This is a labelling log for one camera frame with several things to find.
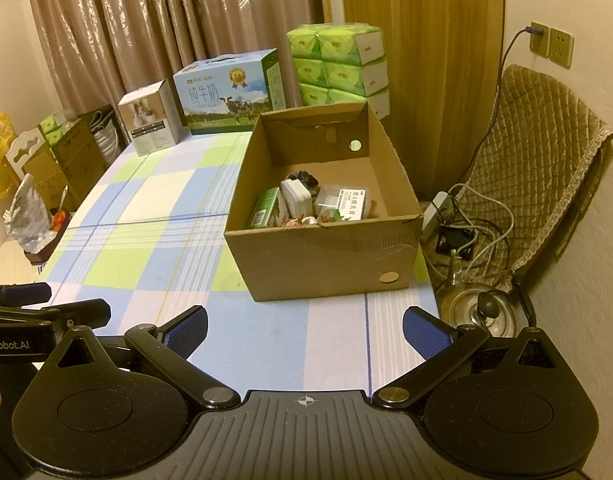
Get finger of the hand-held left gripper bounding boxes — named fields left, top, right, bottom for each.
left=0, top=298, right=112, bottom=337
left=0, top=282, right=53, bottom=307

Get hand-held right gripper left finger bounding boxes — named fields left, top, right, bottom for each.
left=51, top=305, right=240, bottom=412

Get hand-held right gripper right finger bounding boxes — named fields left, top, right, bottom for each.
left=371, top=305, right=563, bottom=410

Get brown cardboard box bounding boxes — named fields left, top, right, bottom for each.
left=224, top=101, right=423, bottom=304

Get green mouth spray box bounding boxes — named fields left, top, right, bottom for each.
left=247, top=187, right=282, bottom=229

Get clear plastic box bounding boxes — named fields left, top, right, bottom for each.
left=316, top=185, right=375, bottom=222

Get white plug adapter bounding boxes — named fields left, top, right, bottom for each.
left=280, top=179, right=315, bottom=221

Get dark brown hair scrunchie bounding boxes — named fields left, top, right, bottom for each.
left=285, top=170, right=321, bottom=194

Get dark wooden box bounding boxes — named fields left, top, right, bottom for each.
left=24, top=230, right=62, bottom=265

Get stainless steel kettle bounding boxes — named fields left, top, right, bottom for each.
left=443, top=280, right=520, bottom=339

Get silver foil bag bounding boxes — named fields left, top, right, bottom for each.
left=4, top=174, right=52, bottom=254

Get black power adapter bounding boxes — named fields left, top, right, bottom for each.
left=436, top=227, right=480, bottom=261

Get white power strip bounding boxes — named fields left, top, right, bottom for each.
left=420, top=191, right=452, bottom=244

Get white chair back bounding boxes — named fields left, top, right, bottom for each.
left=5, top=130, right=48, bottom=182

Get brown cardboard boxes stack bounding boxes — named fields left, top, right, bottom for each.
left=21, top=105, right=120, bottom=212

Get small green tissue packs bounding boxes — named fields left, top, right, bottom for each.
left=40, top=110, right=80, bottom=144

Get metal bucket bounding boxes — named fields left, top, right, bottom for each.
left=91, top=110, right=120, bottom=164

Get white appliance box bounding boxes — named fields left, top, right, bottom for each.
left=117, top=80, right=181, bottom=157

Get quilted brown chair cover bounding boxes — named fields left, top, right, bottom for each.
left=456, top=64, right=613, bottom=287

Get blue milk carton case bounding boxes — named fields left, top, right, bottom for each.
left=173, top=49, right=287, bottom=136

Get yellow curtain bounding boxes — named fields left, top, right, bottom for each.
left=339, top=0, right=508, bottom=197

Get bundle of green tissue packs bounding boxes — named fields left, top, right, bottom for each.
left=286, top=24, right=391, bottom=121

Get beige curtain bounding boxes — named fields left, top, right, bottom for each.
left=24, top=0, right=338, bottom=127

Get white cables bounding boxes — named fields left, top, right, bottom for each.
left=436, top=182, right=517, bottom=282

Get wall socket with plug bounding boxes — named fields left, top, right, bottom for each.
left=549, top=27, right=575, bottom=69

